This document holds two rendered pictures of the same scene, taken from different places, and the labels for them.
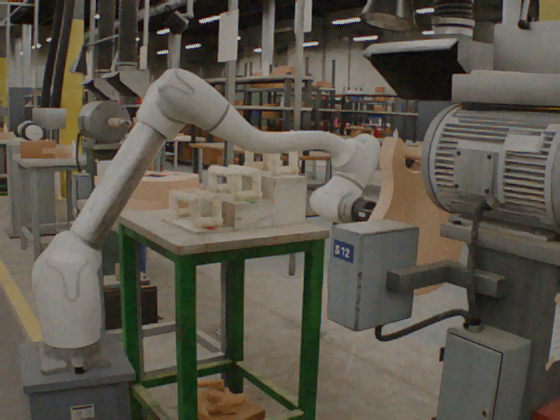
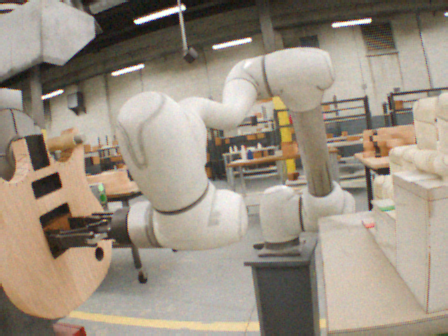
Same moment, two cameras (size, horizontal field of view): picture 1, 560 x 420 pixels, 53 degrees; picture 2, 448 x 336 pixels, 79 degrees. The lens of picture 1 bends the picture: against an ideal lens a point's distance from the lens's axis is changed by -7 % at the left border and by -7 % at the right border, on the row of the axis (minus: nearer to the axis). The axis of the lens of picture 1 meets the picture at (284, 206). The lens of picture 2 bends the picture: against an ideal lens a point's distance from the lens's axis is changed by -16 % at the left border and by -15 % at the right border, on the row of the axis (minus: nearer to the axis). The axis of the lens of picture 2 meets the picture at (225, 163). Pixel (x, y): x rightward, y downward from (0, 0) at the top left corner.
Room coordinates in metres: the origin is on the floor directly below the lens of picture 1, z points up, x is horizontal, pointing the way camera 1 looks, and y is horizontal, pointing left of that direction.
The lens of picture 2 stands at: (2.26, -0.46, 1.19)
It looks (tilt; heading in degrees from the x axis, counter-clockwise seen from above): 4 degrees down; 139
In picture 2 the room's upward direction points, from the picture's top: 9 degrees counter-clockwise
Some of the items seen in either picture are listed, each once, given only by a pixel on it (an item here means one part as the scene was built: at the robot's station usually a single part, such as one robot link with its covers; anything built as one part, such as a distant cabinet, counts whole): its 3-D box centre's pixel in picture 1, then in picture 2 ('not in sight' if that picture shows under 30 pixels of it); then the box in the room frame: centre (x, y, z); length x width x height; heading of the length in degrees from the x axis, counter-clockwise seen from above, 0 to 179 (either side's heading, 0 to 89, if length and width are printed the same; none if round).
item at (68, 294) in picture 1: (68, 295); (280, 212); (1.39, 0.55, 0.87); 0.18 x 0.16 x 0.22; 28
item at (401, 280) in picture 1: (425, 275); not in sight; (1.17, -0.29, 1.02); 0.19 x 0.04 x 0.04; 124
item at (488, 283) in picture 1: (476, 280); not in sight; (1.13, -0.39, 1.02); 0.13 x 0.04 x 0.04; 34
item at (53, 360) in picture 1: (73, 350); (277, 243); (1.37, 0.53, 0.73); 0.22 x 0.18 x 0.06; 27
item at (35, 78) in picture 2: not in sight; (39, 117); (-8.61, 1.27, 2.99); 0.41 x 0.41 x 5.98; 34
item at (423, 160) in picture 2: (285, 170); (433, 161); (2.16, 0.00, 1.12); 0.11 x 0.03 x 0.03; 128
